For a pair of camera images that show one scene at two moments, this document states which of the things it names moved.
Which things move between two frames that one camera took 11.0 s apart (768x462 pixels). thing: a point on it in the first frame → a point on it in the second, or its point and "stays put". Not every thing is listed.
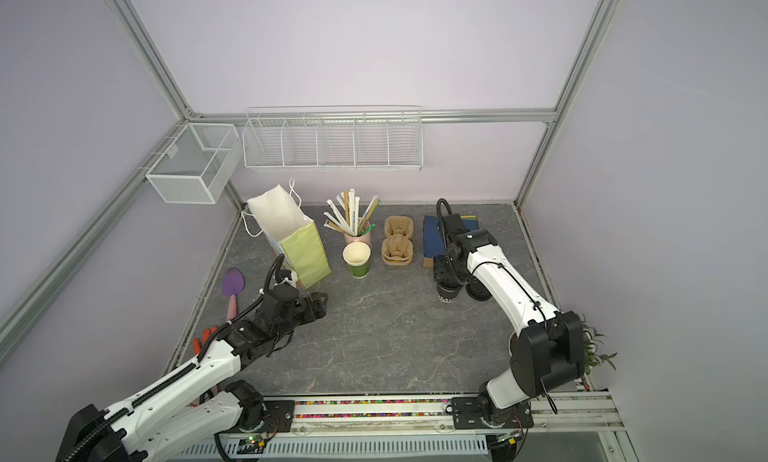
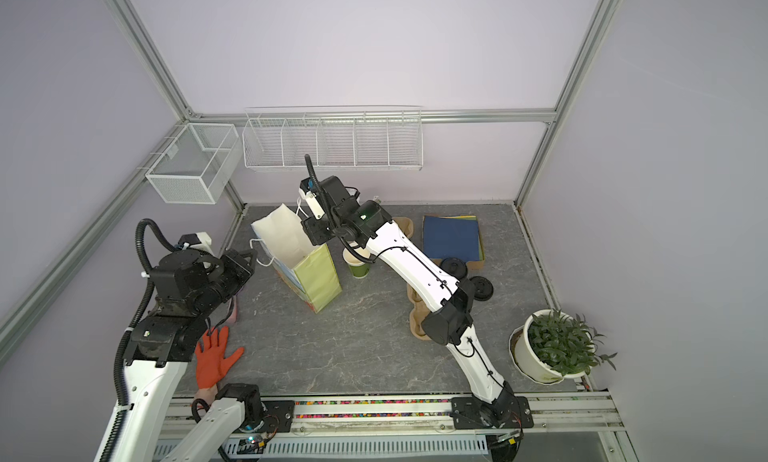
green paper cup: [357, 255] stays put
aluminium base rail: [580, 427] stays put
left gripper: [320, 308] → [232, 261]
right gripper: [441, 271] → [315, 229]
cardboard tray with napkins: [432, 239] stays put
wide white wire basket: [334, 137] stays put
